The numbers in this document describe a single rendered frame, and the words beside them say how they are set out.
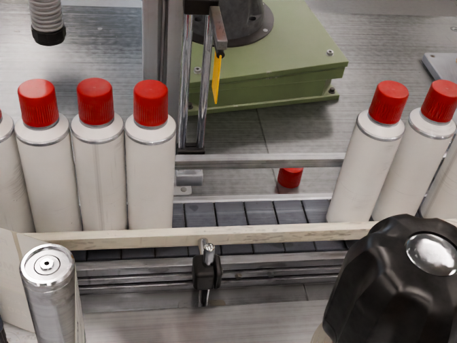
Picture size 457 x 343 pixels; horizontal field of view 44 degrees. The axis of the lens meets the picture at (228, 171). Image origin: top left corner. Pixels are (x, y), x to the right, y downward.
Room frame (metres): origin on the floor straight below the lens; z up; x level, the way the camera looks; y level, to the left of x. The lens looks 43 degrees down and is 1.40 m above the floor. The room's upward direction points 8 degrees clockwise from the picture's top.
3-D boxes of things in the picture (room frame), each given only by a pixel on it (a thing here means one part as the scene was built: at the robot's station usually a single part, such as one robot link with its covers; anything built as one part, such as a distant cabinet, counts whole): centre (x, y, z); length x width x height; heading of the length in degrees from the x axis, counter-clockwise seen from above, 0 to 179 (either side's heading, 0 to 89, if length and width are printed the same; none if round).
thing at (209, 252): (0.37, 0.01, 0.89); 0.03 x 0.03 x 0.12; 13
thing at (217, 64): (0.47, 0.02, 1.09); 0.03 x 0.01 x 0.06; 13
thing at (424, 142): (0.51, -0.21, 0.98); 0.05 x 0.05 x 0.20
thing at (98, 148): (0.43, 0.13, 0.98); 0.05 x 0.05 x 0.20
